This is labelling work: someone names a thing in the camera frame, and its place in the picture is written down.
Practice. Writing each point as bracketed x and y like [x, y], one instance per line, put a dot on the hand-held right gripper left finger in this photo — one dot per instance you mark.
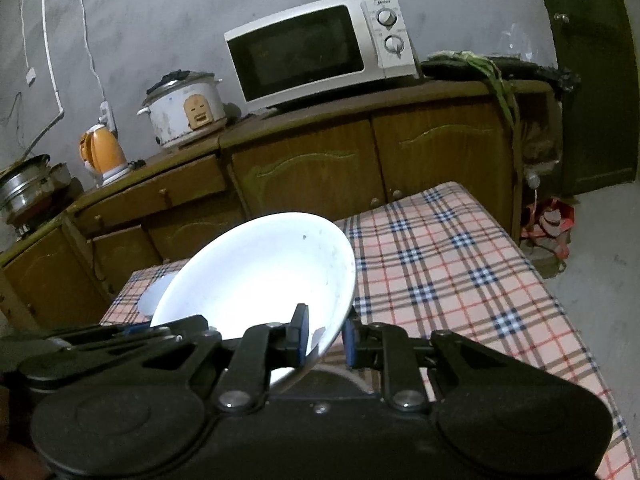
[302, 335]

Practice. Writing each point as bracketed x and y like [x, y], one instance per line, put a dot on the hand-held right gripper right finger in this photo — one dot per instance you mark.
[350, 346]

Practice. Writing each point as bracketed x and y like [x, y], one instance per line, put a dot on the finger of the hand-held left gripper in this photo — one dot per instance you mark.
[135, 328]
[110, 350]

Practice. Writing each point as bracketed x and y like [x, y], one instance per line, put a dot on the white ceramic bowl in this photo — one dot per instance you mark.
[260, 275]
[155, 295]

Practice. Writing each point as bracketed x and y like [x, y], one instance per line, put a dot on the plaid tablecloth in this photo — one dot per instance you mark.
[450, 280]

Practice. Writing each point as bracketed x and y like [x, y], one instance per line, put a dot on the steel pot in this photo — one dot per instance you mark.
[55, 190]
[22, 187]

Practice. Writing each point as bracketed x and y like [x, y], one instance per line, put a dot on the wooden cabinet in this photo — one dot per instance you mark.
[320, 160]

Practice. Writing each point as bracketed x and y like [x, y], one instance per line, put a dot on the orange electric kettle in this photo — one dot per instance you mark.
[107, 152]

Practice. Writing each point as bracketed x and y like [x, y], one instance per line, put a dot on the white rice cooker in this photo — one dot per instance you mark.
[172, 112]

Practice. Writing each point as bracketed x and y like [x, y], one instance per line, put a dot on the red bag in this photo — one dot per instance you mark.
[550, 222]

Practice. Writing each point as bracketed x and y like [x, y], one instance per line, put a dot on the white microwave oven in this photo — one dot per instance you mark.
[310, 50]

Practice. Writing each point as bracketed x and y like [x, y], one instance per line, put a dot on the green onion stalks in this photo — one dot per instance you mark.
[500, 82]

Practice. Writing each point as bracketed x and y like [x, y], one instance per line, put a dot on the dark flat pan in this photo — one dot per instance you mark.
[540, 71]

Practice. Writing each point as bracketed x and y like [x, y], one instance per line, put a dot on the clear plastic bag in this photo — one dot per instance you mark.
[517, 42]

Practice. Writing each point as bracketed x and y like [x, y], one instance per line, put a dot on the green door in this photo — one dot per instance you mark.
[600, 85]

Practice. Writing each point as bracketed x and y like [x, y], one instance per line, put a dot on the white wall socket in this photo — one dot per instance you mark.
[107, 114]

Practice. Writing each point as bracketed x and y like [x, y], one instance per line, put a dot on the white wall switch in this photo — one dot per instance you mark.
[30, 76]

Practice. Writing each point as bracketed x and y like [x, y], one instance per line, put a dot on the white wall conduit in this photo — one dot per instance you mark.
[50, 35]

